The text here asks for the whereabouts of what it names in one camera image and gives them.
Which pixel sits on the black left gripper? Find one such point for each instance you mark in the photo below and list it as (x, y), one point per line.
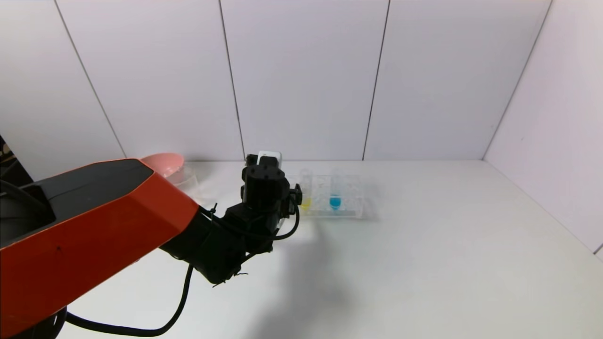
(292, 195)

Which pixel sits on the yellow pigment test tube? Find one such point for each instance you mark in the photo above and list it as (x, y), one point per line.
(306, 203)

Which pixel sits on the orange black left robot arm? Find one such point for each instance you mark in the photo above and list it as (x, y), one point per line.
(94, 221)

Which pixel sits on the blue pigment test tube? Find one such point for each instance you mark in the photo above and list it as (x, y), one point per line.
(335, 202)

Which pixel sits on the clear acrylic test tube rack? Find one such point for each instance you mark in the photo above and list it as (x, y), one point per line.
(351, 207)

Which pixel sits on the clear glass beaker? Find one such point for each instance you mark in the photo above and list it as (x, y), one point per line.
(188, 181)

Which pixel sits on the pink bowl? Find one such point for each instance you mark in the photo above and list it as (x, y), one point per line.
(165, 162)

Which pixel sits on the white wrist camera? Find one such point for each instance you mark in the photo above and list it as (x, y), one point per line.
(269, 154)

